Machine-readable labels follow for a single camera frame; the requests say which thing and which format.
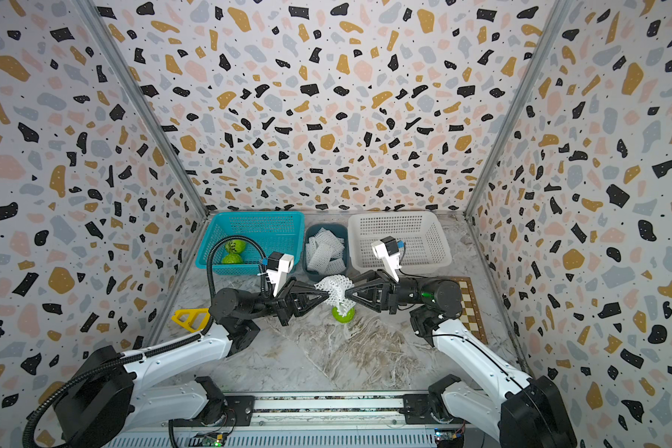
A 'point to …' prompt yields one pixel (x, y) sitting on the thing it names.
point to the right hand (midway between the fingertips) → (350, 302)
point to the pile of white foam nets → (324, 251)
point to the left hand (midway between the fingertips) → (325, 302)
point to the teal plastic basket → (280, 231)
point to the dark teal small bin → (338, 229)
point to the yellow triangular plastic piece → (188, 325)
